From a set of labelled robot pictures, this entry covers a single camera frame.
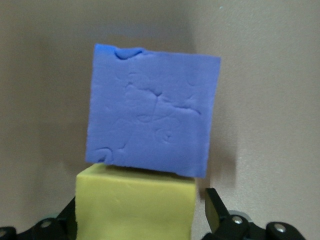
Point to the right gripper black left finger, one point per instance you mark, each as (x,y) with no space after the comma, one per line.
(50,230)

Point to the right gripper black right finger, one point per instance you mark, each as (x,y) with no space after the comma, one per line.
(217,212)

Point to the yellow foam cube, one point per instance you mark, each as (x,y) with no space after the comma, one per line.
(135,207)

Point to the purple foam cube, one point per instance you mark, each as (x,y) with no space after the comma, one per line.
(150,112)

